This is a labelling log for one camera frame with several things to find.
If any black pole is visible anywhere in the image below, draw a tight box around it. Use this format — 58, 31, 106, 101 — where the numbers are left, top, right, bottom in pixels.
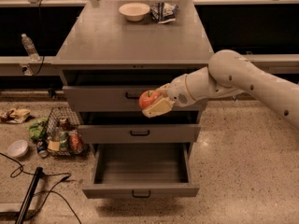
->
15, 167, 43, 224

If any green can in basket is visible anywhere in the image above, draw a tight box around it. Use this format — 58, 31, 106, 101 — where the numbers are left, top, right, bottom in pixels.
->
59, 132, 68, 151

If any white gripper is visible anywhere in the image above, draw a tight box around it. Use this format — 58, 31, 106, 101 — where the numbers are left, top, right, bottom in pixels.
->
142, 74, 195, 118

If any green chip bag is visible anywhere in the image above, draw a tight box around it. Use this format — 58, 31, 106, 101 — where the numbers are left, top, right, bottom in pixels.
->
26, 117, 48, 143

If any grey drawer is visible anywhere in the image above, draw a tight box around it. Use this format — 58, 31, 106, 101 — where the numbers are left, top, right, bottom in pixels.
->
62, 84, 212, 113
82, 143, 199, 199
78, 124, 200, 144

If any crumpled brown snack bag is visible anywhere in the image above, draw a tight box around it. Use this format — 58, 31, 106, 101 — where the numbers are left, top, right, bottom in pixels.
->
0, 108, 30, 124

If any clear plastic water bottle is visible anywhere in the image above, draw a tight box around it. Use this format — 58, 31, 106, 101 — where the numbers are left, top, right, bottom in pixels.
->
21, 34, 40, 62

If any white bowl on floor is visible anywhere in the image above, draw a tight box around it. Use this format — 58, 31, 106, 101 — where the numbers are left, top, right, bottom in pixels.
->
7, 140, 29, 158

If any grey middle drawer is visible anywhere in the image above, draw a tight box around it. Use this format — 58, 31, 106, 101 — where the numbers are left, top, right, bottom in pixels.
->
78, 124, 200, 144

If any crumpled dark patterned cloth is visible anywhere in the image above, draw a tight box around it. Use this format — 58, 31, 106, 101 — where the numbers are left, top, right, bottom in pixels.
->
150, 2, 178, 24

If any grey drawer cabinet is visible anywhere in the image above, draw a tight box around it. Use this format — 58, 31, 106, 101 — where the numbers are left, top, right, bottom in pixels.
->
51, 0, 219, 147

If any white ceramic bowl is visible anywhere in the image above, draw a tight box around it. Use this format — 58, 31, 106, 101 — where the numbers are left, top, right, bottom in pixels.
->
119, 3, 150, 21

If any soda can on floor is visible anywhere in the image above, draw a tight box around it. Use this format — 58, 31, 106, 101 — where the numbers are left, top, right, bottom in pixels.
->
36, 139, 49, 158

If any red can in basket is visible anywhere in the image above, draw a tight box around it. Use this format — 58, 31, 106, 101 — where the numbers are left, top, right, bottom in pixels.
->
69, 130, 83, 154

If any wire mesh basket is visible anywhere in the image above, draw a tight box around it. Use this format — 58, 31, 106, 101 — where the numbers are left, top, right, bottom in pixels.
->
46, 107, 88, 156

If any grey top drawer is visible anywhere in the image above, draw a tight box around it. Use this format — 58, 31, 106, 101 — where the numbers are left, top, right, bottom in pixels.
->
62, 84, 212, 113

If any red apple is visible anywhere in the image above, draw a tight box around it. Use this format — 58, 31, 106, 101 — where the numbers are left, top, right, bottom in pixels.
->
139, 90, 161, 109

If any grey bottom drawer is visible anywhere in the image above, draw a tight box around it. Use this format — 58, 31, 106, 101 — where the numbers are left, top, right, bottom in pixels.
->
82, 143, 199, 199

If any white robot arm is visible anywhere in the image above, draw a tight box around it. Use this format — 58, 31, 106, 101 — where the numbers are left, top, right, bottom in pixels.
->
139, 49, 299, 129

